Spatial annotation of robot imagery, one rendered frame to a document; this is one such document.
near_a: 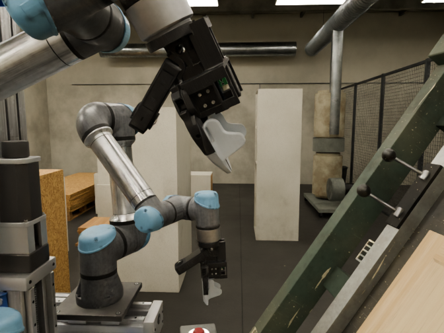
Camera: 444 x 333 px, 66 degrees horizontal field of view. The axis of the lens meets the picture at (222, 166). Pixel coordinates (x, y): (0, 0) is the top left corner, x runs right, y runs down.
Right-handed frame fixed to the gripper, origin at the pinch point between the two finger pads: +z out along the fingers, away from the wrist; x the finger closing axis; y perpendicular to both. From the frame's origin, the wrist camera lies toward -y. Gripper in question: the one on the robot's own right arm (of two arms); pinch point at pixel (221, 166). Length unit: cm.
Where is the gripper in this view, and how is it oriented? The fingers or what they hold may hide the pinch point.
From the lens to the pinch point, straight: 51.5
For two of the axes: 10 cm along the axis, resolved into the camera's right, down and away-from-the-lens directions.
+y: 9.0, -3.5, -2.7
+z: 4.3, 8.3, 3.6
